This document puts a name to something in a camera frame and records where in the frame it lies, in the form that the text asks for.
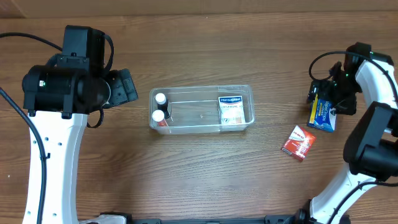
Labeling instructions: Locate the blue yellow cough drops box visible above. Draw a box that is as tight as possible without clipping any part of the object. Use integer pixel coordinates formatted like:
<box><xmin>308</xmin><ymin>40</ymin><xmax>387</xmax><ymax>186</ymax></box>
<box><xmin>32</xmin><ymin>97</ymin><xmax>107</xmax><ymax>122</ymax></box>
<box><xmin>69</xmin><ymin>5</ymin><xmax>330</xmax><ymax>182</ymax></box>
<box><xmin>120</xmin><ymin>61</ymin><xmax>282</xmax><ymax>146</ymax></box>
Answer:
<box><xmin>307</xmin><ymin>95</ymin><xmax>336</xmax><ymax>133</ymax></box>

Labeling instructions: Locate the black bottle with white cap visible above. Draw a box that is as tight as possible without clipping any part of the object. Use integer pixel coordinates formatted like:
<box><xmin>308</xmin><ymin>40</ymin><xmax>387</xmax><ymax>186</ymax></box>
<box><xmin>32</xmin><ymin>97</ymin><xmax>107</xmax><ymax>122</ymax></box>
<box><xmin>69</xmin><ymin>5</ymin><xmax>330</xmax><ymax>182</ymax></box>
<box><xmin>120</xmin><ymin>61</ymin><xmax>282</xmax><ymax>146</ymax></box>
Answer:
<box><xmin>155</xmin><ymin>93</ymin><xmax>170</xmax><ymax>119</ymax></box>

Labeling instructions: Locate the orange tube with white cap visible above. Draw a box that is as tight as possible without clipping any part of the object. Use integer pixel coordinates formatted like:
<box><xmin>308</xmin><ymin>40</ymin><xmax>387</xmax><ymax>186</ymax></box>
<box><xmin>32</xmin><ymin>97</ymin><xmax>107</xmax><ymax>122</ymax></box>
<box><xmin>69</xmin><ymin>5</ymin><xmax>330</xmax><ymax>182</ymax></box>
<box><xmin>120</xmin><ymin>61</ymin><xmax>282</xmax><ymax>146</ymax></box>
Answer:
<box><xmin>151</xmin><ymin>110</ymin><xmax>168</xmax><ymax>127</ymax></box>

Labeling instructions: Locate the red medicine sachet box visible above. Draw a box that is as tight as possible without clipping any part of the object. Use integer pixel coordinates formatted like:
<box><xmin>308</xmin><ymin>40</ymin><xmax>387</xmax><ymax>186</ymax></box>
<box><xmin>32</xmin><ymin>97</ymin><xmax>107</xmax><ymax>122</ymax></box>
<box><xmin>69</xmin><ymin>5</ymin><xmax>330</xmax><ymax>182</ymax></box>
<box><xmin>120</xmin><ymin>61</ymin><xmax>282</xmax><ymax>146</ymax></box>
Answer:
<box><xmin>281</xmin><ymin>126</ymin><xmax>317</xmax><ymax>162</ymax></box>

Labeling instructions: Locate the white Hansaplast plaster box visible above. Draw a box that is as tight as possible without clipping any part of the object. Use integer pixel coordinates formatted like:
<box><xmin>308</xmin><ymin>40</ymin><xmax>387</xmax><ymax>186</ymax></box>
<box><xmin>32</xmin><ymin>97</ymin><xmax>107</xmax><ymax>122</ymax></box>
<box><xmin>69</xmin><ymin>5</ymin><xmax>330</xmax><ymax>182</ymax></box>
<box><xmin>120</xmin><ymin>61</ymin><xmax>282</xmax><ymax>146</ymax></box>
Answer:
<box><xmin>218</xmin><ymin>96</ymin><xmax>246</xmax><ymax>125</ymax></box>

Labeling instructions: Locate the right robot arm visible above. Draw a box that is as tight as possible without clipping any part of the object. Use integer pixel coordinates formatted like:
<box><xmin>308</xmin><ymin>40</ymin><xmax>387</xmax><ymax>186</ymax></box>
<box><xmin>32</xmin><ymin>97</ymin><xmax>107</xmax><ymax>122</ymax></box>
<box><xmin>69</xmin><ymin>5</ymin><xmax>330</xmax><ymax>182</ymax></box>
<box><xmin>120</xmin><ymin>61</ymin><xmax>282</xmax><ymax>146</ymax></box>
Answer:
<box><xmin>290</xmin><ymin>42</ymin><xmax>397</xmax><ymax>223</ymax></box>

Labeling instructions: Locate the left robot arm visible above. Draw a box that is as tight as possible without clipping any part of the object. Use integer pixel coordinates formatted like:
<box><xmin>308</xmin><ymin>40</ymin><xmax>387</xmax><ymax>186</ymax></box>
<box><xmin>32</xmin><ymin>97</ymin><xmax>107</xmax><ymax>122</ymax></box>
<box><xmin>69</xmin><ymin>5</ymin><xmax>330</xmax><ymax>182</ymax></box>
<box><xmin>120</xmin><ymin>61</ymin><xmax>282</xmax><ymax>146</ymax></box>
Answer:
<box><xmin>22</xmin><ymin>26</ymin><xmax>138</xmax><ymax>223</ymax></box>

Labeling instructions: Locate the clear plastic container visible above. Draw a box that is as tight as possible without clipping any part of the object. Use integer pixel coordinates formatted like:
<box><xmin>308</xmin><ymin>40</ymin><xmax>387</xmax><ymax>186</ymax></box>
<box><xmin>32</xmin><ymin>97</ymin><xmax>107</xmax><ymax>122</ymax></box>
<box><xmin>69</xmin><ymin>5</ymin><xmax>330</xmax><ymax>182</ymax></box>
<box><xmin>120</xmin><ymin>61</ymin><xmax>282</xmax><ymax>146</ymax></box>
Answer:
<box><xmin>149</xmin><ymin>85</ymin><xmax>255</xmax><ymax>134</ymax></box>

